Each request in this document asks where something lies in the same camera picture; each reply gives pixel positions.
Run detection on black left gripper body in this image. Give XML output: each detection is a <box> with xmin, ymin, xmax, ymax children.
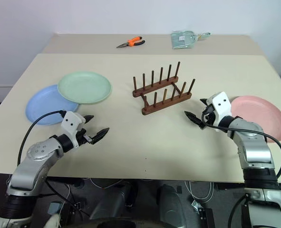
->
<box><xmin>77</xmin><ymin>128</ymin><xmax>95</xmax><ymax>146</ymax></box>

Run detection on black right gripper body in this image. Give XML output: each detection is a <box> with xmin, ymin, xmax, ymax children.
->
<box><xmin>201</xmin><ymin>104</ymin><xmax>217</xmax><ymax>126</ymax></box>

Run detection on wooden dish rack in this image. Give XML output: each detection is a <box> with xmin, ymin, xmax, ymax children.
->
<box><xmin>132</xmin><ymin>61</ymin><xmax>196</xmax><ymax>116</ymax></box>

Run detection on green plate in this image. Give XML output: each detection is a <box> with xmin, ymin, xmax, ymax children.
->
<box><xmin>57</xmin><ymin>71</ymin><xmax>113</xmax><ymax>105</ymax></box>

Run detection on blue plate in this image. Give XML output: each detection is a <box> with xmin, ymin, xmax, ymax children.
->
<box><xmin>25</xmin><ymin>85</ymin><xmax>80</xmax><ymax>126</ymax></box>

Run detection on pink plate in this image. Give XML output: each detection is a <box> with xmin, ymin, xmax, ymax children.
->
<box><xmin>230</xmin><ymin>95</ymin><xmax>281</xmax><ymax>144</ymax></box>

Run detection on teal dustpan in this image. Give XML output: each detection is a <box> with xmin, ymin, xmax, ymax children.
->
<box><xmin>170</xmin><ymin>30</ymin><xmax>211</xmax><ymax>50</ymax></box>

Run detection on grey-blue small box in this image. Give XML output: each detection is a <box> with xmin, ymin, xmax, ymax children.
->
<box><xmin>47</xmin><ymin>201</ymin><xmax>63</xmax><ymax>215</ymax></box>

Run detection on dark rounded grey shape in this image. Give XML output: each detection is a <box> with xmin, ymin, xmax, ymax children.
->
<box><xmin>156</xmin><ymin>184</ymin><xmax>192</xmax><ymax>228</ymax></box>

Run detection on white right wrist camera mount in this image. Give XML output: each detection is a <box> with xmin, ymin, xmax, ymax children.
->
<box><xmin>206</xmin><ymin>92</ymin><xmax>233</xmax><ymax>133</ymax></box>

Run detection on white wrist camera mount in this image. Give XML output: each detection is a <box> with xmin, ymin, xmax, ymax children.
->
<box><xmin>206</xmin><ymin>92</ymin><xmax>233</xmax><ymax>133</ymax></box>
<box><xmin>60</xmin><ymin>111</ymin><xmax>87</xmax><ymax>147</ymax></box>

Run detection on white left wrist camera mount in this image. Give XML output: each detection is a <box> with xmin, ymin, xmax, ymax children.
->
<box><xmin>60</xmin><ymin>111</ymin><xmax>87</xmax><ymax>147</ymax></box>

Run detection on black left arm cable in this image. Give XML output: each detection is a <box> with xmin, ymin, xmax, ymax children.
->
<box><xmin>17</xmin><ymin>110</ymin><xmax>67</xmax><ymax>167</ymax></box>

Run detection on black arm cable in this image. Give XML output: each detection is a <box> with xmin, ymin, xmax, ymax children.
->
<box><xmin>17</xmin><ymin>110</ymin><xmax>67</xmax><ymax>167</ymax></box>
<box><xmin>201</xmin><ymin>111</ymin><xmax>281</xmax><ymax>179</ymax></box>

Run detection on black floor cable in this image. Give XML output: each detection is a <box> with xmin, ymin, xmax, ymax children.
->
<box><xmin>45</xmin><ymin>179</ymin><xmax>91</xmax><ymax>218</ymax></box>

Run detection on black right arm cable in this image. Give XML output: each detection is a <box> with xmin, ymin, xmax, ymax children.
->
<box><xmin>201</xmin><ymin>111</ymin><xmax>281</xmax><ymax>179</ymax></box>

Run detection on white floor cable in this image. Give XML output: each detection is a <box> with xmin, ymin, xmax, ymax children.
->
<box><xmin>184</xmin><ymin>180</ymin><xmax>214</xmax><ymax>202</ymax></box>

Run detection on orange-handled pliers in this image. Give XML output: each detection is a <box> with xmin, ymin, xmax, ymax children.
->
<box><xmin>116</xmin><ymin>36</ymin><xmax>146</xmax><ymax>49</ymax></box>

